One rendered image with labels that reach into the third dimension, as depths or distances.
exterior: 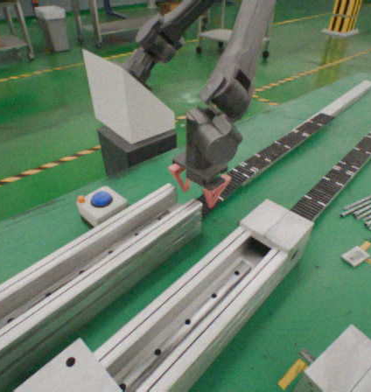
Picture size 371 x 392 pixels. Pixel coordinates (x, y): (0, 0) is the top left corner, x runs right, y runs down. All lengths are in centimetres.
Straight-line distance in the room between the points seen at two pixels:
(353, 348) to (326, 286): 19
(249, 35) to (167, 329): 52
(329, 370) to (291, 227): 24
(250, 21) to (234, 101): 16
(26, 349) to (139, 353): 16
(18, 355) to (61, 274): 13
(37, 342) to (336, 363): 40
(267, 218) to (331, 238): 19
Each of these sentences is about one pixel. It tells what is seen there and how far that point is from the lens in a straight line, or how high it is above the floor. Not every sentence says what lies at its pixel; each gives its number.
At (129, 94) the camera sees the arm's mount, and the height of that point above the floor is 93.
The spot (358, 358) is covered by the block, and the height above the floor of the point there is 87.
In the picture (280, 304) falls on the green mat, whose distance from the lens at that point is 59.
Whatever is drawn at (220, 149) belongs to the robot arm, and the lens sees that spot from 52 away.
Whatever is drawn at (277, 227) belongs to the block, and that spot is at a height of 87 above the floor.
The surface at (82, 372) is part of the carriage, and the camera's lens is 40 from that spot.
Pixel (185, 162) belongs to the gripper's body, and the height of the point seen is 92.
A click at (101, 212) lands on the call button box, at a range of 66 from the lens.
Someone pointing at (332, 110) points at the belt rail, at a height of 81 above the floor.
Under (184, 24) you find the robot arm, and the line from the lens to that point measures 95.
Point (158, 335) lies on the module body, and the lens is 49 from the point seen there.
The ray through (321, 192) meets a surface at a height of 81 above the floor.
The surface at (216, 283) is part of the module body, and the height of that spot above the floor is 82.
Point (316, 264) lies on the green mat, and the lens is 67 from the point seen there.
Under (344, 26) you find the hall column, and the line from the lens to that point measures 687.
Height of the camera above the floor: 127
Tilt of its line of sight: 39 degrees down
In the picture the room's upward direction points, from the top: straight up
